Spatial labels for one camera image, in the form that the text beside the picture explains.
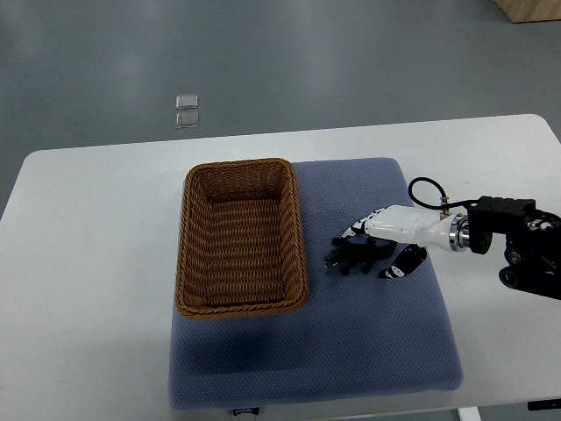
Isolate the metal floor plate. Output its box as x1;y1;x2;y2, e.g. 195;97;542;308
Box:
175;111;199;129
175;94;198;110

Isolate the lower metal floor plate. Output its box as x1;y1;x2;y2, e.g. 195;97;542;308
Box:
175;111;199;129

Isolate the dark toy crocodile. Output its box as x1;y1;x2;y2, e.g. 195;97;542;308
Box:
323;237;397;275

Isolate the brown wicker basket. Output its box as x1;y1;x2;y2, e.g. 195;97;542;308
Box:
174;158;309;320

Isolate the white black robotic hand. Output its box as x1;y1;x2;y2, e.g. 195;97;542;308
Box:
341;205;470;279

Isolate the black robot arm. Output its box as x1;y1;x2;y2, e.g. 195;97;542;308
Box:
466;196;560;300

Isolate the black table control panel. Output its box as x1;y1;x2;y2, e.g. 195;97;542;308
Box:
527;398;561;411

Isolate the blue-grey fabric mat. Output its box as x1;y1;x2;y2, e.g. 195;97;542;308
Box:
169;158;463;410

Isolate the upper metal floor plate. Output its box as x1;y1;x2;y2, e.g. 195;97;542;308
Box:
175;94;198;110

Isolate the wooden box corner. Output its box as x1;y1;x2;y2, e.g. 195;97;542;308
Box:
494;0;560;24

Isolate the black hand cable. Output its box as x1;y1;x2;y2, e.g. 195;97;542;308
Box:
408;176;479;218

